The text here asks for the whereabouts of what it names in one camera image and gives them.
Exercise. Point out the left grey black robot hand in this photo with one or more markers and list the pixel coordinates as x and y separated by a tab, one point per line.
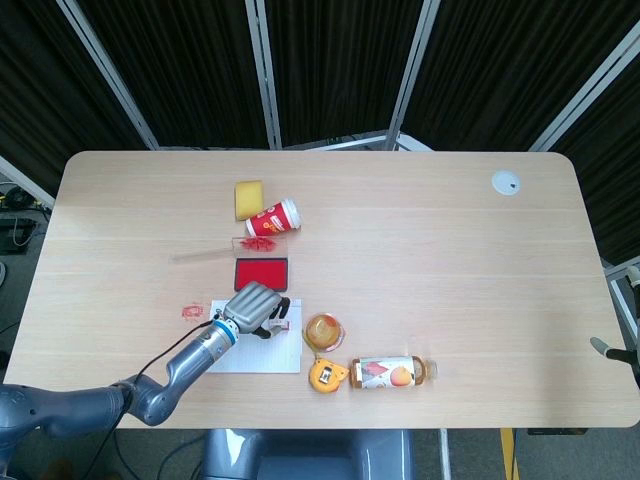
252	307

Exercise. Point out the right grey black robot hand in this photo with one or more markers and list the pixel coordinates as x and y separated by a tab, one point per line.
622	355

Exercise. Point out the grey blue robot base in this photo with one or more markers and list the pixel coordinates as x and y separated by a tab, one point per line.
310	455

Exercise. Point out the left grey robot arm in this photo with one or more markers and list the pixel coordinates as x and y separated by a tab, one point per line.
200	355

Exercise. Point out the red ink pad black tray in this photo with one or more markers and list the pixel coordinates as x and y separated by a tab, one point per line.
262	272

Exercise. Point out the lined white notepad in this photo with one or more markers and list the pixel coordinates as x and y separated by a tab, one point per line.
270	355

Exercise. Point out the clear ink pad lid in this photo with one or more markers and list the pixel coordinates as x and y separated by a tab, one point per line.
260	245

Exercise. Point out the orange fruit jelly cup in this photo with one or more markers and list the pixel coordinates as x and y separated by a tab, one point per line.
324	330

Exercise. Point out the red paper cup white lid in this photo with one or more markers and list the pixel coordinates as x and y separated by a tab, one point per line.
272	220

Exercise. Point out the yellow tape measure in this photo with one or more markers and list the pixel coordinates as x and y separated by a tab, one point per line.
327	377

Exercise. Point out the yellow sponge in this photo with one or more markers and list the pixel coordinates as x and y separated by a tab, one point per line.
249	200

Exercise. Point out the juice bottle peach label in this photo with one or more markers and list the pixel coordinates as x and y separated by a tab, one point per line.
390	372

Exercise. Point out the grey metal partition foot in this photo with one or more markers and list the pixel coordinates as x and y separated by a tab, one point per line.
350	141

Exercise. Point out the white table leg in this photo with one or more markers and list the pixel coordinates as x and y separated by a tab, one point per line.
445	455

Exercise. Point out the black equipment box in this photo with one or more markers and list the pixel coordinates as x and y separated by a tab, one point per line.
15	235

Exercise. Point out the yellow table frame post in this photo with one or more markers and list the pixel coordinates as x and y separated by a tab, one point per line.
508	455

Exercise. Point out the grey metal partition post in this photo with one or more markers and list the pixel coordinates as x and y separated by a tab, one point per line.
585	97
109	75
412	75
25	181
263	75

